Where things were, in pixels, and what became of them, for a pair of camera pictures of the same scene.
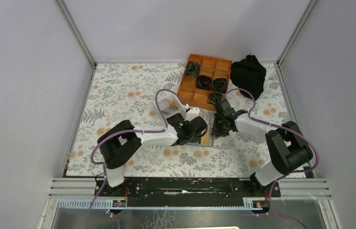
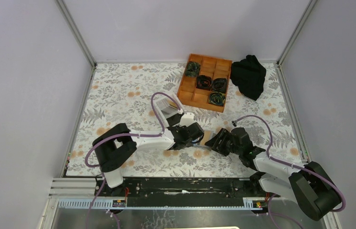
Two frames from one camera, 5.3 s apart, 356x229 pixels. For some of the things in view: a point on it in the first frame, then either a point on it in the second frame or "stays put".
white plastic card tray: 170,103 stays put
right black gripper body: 218,128 to 236,149
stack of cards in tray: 168,105 stays put
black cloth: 249,74 stays put
